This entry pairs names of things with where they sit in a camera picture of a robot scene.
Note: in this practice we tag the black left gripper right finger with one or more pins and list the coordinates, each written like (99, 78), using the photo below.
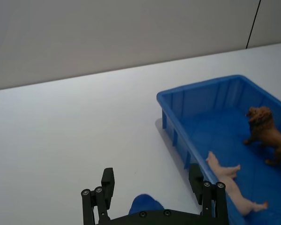
(207, 193)

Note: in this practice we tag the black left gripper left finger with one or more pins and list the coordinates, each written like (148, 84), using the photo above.
(102, 196)

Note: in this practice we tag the blue toy animal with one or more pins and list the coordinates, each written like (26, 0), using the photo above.
(145, 204)

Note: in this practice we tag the blue plastic bin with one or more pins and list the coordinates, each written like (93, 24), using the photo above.
(227, 131)

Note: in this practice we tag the brown lion figurine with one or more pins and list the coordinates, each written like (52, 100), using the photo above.
(265, 136)

